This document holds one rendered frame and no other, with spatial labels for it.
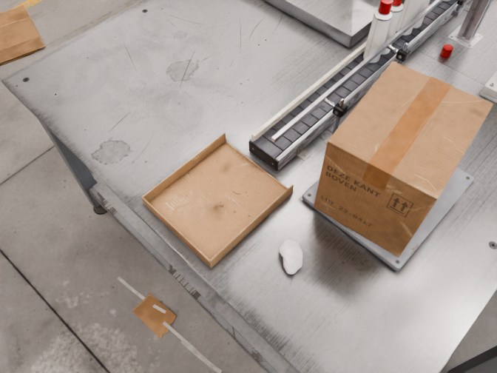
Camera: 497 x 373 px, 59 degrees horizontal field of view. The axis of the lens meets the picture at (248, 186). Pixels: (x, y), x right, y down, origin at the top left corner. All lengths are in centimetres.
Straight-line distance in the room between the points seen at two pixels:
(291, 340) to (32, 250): 151
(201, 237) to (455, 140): 62
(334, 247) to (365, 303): 15
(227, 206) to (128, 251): 101
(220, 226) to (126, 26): 90
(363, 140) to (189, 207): 49
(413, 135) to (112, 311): 146
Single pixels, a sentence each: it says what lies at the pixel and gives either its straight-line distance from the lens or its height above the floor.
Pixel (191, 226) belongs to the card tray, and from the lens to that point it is 113.
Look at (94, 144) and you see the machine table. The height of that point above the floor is 83.
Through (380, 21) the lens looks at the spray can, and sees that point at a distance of 138.
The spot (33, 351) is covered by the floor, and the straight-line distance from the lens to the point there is 207.
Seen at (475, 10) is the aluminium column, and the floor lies 94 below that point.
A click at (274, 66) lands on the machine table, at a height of 83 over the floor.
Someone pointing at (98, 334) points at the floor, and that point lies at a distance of 199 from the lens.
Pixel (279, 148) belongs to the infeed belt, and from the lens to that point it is 120.
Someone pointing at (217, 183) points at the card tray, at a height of 83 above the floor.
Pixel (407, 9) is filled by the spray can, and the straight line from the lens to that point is 155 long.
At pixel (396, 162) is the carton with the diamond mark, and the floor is 112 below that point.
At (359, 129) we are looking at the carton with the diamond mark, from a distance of 95.
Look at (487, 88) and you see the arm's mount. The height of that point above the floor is 86.
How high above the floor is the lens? 182
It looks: 57 degrees down
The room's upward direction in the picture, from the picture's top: 2 degrees counter-clockwise
